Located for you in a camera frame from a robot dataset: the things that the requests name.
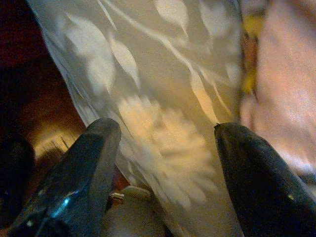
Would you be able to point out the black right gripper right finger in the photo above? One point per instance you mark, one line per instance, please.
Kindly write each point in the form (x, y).
(266, 192)

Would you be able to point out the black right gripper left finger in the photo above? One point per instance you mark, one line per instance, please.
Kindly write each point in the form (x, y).
(74, 185)

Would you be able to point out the pink cartoon print blanket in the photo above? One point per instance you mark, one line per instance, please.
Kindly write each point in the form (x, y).
(284, 74)

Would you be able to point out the grey floral bed sheet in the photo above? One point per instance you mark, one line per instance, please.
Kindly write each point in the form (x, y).
(148, 61)

